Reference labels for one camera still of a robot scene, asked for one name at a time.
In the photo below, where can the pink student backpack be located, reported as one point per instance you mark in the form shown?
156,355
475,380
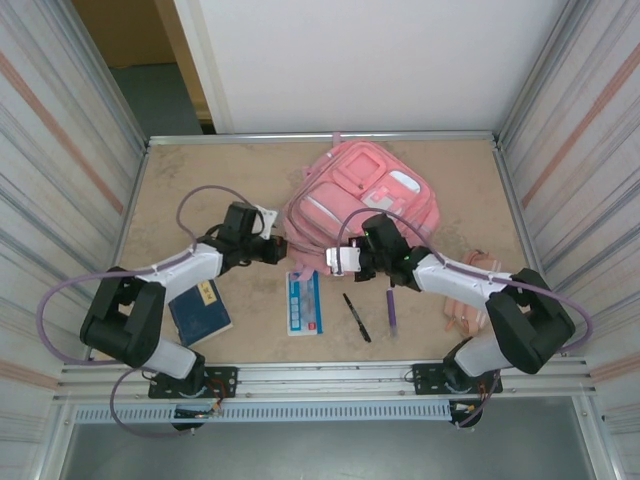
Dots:
340,200

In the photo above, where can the dark blue book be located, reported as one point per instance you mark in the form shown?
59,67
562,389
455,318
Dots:
200,320

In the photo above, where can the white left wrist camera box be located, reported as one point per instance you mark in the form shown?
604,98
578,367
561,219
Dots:
265,217

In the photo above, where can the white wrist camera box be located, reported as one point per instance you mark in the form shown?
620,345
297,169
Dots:
265,217
342,259

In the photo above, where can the black pen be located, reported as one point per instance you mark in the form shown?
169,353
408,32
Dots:
356,317

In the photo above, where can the brown wooden door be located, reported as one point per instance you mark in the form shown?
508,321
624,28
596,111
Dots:
130,30

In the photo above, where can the aluminium table edge rail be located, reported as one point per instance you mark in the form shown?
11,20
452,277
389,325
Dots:
250,137

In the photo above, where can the aluminium side rail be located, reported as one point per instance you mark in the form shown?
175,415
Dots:
140,170
512,200

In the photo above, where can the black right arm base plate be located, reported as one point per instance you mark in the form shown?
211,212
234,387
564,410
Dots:
425,380

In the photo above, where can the purple pen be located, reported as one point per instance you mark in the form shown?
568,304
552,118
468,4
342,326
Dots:
391,310

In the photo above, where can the wide aluminium mounting rail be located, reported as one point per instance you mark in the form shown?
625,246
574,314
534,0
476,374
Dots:
325,377

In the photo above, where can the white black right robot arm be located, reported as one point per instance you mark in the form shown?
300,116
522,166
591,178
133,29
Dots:
460,280

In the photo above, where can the blue white stationery pack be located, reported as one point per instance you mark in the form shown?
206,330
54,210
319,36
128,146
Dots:
302,305

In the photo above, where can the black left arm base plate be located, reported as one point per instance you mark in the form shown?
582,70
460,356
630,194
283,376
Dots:
225,380

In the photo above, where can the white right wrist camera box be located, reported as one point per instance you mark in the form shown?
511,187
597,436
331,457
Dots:
342,259

